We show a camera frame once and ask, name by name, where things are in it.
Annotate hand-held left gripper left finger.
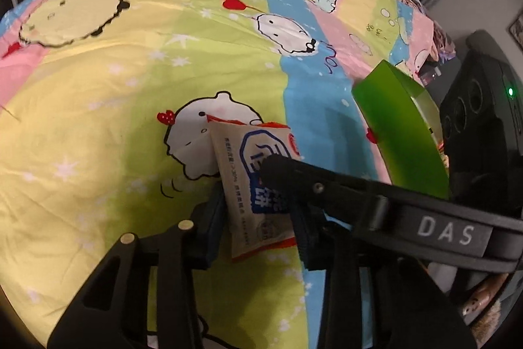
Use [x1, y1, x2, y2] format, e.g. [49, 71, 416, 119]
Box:
[47, 191, 227, 349]

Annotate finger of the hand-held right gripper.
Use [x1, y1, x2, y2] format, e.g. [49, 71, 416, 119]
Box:
[259, 155, 399, 232]

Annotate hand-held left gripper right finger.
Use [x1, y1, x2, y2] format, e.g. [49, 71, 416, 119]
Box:
[291, 208, 479, 349]

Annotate white blue red-edged snack packet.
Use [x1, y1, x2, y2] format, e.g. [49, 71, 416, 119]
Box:
[210, 120, 303, 263]

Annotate green box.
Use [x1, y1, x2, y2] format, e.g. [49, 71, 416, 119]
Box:
[352, 61, 450, 199]

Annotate grey sofa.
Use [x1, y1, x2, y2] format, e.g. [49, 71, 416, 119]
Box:
[466, 29, 503, 55]

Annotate pile of colourful cloths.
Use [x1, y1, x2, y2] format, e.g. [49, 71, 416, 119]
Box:
[388, 0, 456, 63]

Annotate patterned fabric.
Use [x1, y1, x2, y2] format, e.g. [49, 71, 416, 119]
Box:
[429, 267, 513, 329]

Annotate framed landscape painting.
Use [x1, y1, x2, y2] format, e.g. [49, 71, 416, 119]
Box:
[509, 11, 523, 47]

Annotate striped cartoon printed blanket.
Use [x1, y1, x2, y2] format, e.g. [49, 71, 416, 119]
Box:
[0, 0, 450, 349]

